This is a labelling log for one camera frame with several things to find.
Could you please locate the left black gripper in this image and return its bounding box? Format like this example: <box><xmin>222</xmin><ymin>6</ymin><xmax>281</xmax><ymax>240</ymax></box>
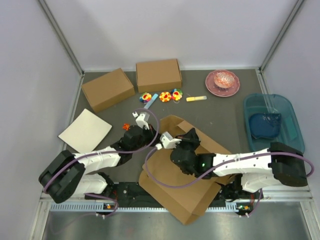
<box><xmin>131</xmin><ymin>124</ymin><xmax>163</xmax><ymax>153</ymax></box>

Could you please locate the cardboard box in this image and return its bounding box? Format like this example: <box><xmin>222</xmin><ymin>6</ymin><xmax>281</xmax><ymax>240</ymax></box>
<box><xmin>138</xmin><ymin>114</ymin><xmax>236</xmax><ymax>226</ymax></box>
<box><xmin>135</xmin><ymin>58</ymin><xmax>182</xmax><ymax>93</ymax></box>
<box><xmin>81</xmin><ymin>68</ymin><xmax>136</xmax><ymax>113</ymax></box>

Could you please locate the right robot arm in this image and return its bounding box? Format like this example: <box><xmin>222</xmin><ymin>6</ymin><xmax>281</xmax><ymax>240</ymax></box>
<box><xmin>167</xmin><ymin>128</ymin><xmax>308</xmax><ymax>198</ymax></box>

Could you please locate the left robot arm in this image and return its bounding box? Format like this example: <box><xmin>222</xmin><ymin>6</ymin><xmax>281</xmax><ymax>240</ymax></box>
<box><xmin>38</xmin><ymin>125</ymin><xmax>159</xmax><ymax>204</ymax></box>

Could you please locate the small orange toy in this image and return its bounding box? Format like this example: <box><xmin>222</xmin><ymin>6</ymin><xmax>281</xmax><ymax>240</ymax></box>
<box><xmin>122</xmin><ymin>123</ymin><xmax>131</xmax><ymax>131</ymax></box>

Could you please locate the rainbow flower plush left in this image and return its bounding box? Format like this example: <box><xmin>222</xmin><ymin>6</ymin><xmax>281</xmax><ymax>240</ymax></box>
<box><xmin>139</xmin><ymin>92</ymin><xmax>152</xmax><ymax>104</ymax></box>

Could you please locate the rainbow flower plush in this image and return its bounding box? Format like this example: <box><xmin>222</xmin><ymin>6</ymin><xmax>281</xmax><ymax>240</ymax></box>
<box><xmin>170</xmin><ymin>88</ymin><xmax>183</xmax><ymax>101</ymax></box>
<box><xmin>139</xmin><ymin>92</ymin><xmax>152</xmax><ymax>104</ymax></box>

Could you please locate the blue chalk stick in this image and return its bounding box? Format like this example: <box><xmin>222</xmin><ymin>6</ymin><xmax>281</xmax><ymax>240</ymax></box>
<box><xmin>144</xmin><ymin>93</ymin><xmax>159</xmax><ymax>109</ymax></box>

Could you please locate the orange flower plush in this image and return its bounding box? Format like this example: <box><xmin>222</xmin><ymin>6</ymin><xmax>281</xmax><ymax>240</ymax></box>
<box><xmin>159</xmin><ymin>91</ymin><xmax>172</xmax><ymax>103</ymax></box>

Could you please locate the rainbow flower plush right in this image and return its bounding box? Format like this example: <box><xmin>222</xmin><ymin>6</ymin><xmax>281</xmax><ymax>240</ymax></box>
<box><xmin>170</xmin><ymin>88</ymin><xmax>183</xmax><ymax>101</ymax></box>

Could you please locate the yellow chalk stick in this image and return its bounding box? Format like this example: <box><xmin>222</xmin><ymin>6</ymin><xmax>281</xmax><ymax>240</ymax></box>
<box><xmin>186</xmin><ymin>95</ymin><xmax>207</xmax><ymax>102</ymax></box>

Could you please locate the white square board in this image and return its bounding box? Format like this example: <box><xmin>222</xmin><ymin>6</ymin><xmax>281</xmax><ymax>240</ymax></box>
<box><xmin>58</xmin><ymin>108</ymin><xmax>112</xmax><ymax>153</ymax></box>

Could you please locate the pink plate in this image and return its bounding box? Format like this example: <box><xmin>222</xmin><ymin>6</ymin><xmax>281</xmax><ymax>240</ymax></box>
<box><xmin>205</xmin><ymin>70</ymin><xmax>240</xmax><ymax>98</ymax></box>

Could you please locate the dark blue dish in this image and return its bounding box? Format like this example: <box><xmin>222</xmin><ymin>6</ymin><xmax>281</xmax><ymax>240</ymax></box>
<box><xmin>248</xmin><ymin>113</ymin><xmax>282</xmax><ymax>139</ymax></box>

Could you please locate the teal plastic bin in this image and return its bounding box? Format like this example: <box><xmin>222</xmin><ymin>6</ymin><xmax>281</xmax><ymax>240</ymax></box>
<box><xmin>243</xmin><ymin>93</ymin><xmax>305</xmax><ymax>153</ymax></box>

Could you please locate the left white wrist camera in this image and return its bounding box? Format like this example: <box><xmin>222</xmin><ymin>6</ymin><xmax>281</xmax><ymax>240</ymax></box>
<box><xmin>132</xmin><ymin>111</ymin><xmax>150</xmax><ymax>130</ymax></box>

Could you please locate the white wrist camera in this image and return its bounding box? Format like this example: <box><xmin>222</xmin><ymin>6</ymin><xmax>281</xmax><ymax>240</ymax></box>
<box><xmin>132</xmin><ymin>111</ymin><xmax>150</xmax><ymax>130</ymax></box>
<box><xmin>155</xmin><ymin>131</ymin><xmax>182</xmax><ymax>150</ymax></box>

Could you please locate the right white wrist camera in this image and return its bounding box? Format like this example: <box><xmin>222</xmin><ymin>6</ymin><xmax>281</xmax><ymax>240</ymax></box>
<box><xmin>155</xmin><ymin>131</ymin><xmax>182</xmax><ymax>150</ymax></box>

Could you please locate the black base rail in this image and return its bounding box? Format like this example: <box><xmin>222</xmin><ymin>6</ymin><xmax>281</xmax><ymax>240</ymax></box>
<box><xmin>84</xmin><ymin>181</ymin><xmax>253</xmax><ymax>203</ymax></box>

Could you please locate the grey slotted cable duct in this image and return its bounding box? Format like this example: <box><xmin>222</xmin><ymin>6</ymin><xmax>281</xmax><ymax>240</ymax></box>
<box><xmin>50</xmin><ymin>202</ymin><xmax>250</xmax><ymax>213</ymax></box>

